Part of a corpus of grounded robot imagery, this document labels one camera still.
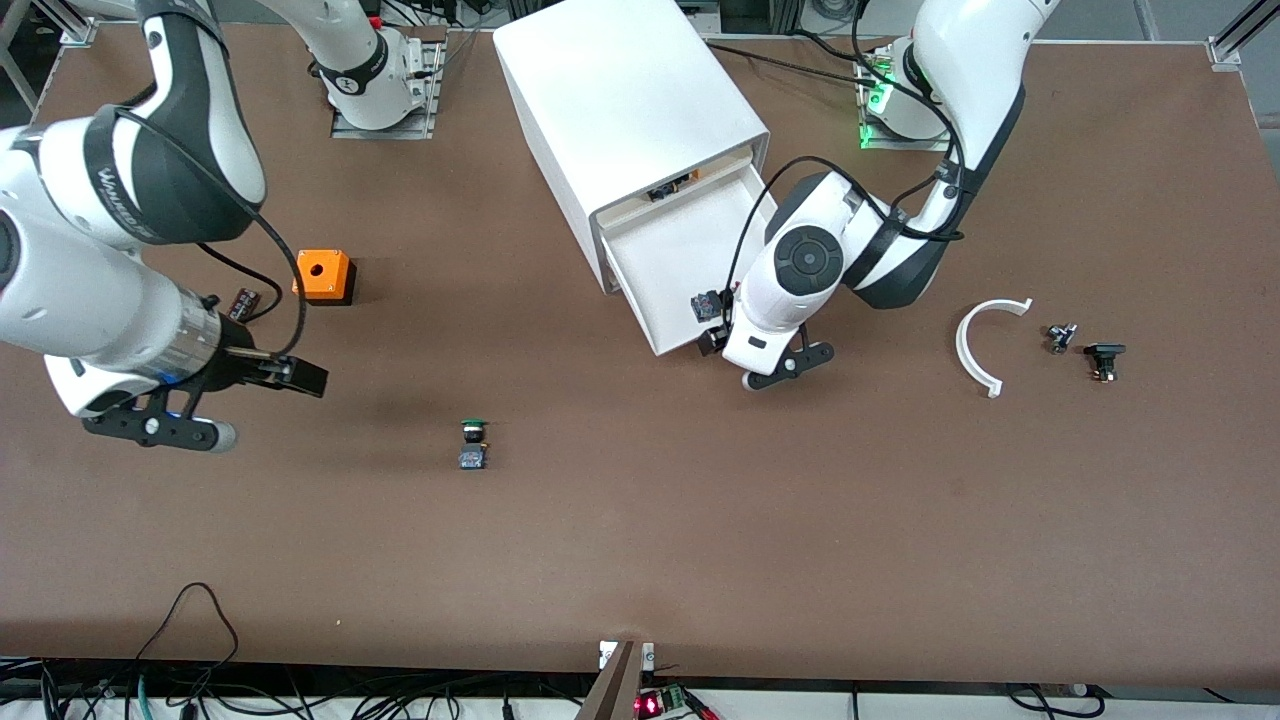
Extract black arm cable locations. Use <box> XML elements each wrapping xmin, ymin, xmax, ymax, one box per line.
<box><xmin>725</xmin><ymin>0</ymin><xmax>969</xmax><ymax>301</ymax></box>
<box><xmin>105</xmin><ymin>105</ymin><xmax>306</xmax><ymax>363</ymax></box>

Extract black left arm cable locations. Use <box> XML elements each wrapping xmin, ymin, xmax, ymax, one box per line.
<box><xmin>725</xmin><ymin>0</ymin><xmax>969</xmax><ymax>301</ymax></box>

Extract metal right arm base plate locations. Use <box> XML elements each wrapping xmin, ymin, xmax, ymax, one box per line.
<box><xmin>330</xmin><ymin>38</ymin><xmax>443</xmax><ymax>141</ymax></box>

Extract white curved plastic clip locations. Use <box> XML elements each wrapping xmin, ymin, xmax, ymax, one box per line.
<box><xmin>955</xmin><ymin>297</ymin><xmax>1034</xmax><ymax>399</ymax></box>

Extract white plastic drawer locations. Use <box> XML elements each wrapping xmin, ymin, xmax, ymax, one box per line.
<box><xmin>597</xmin><ymin>163</ymin><xmax>779</xmax><ymax>357</ymax></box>
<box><xmin>598</xmin><ymin>143</ymin><xmax>756</xmax><ymax>229</ymax></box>

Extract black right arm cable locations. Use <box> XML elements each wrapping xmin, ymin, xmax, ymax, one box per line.
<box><xmin>105</xmin><ymin>105</ymin><xmax>306</xmax><ymax>363</ymax></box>

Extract black cable on table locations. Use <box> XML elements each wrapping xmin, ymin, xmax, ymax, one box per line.
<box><xmin>705</xmin><ymin>40</ymin><xmax>886</xmax><ymax>81</ymax></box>

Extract green push button switch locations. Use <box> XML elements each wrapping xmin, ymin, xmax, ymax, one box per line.
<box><xmin>457</xmin><ymin>418</ymin><xmax>492</xmax><ymax>471</ymax></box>

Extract thin black looped cable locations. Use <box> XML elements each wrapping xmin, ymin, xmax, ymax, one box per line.
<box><xmin>135</xmin><ymin>582</ymin><xmax>241</xmax><ymax>691</ymax></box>

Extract green circuit board red LED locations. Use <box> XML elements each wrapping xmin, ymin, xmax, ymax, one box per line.
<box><xmin>633</xmin><ymin>683</ymin><xmax>693</xmax><ymax>719</ymax></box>

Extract orange button enclosure box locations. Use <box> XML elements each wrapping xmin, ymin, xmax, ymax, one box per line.
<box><xmin>292</xmin><ymin>249</ymin><xmax>357</xmax><ymax>307</ymax></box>

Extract white drawer cabinet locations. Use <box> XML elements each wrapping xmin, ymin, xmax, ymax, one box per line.
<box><xmin>492</xmin><ymin>0</ymin><xmax>771</xmax><ymax>295</ymax></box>

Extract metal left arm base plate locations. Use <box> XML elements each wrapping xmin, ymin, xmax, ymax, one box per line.
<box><xmin>857</xmin><ymin>45</ymin><xmax>966</xmax><ymax>153</ymax></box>

